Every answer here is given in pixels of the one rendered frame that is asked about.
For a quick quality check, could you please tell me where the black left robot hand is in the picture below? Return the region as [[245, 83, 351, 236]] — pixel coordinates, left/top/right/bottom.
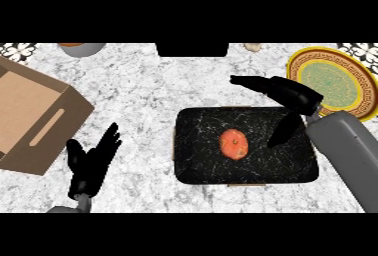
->
[[65, 122, 124, 201]]

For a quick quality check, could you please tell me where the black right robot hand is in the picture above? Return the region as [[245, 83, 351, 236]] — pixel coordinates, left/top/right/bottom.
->
[[229, 75, 325, 149]]

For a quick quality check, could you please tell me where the black appliance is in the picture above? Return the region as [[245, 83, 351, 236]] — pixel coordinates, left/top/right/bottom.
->
[[155, 43, 230, 58]]

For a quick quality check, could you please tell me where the black marble tray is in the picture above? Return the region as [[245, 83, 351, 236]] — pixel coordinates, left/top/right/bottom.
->
[[173, 106, 320, 186]]

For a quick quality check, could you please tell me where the grey pot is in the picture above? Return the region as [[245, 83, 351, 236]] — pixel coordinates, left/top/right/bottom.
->
[[58, 43, 106, 59]]

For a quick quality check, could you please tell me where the orange squash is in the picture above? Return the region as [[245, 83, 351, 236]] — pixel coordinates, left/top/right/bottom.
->
[[219, 128, 250, 161]]

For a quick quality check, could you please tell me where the yellow patterned plate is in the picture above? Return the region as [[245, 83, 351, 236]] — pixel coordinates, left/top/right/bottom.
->
[[286, 46, 378, 122]]

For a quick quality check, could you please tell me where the brown cardboard box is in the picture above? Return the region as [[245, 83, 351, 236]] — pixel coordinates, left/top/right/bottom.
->
[[0, 55, 96, 177]]

